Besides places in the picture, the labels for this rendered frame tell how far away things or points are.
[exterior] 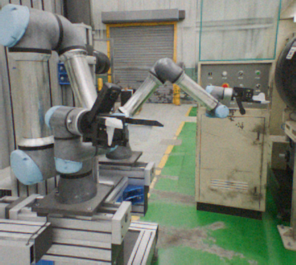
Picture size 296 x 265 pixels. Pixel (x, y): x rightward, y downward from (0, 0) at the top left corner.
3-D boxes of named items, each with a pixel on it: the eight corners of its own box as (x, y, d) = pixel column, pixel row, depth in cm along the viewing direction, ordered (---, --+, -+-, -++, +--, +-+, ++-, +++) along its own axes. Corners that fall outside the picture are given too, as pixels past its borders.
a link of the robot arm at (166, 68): (167, 51, 139) (235, 108, 149) (164, 53, 150) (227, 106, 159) (154, 69, 140) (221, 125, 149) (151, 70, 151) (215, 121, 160)
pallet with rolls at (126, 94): (118, 109, 896) (118, 86, 883) (142, 109, 891) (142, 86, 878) (110, 114, 778) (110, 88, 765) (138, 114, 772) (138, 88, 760)
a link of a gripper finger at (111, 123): (121, 149, 55) (114, 142, 64) (123, 121, 55) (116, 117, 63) (106, 149, 54) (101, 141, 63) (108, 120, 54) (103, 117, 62)
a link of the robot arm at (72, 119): (90, 108, 78) (65, 107, 71) (100, 109, 75) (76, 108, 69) (88, 133, 78) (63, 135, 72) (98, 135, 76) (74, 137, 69)
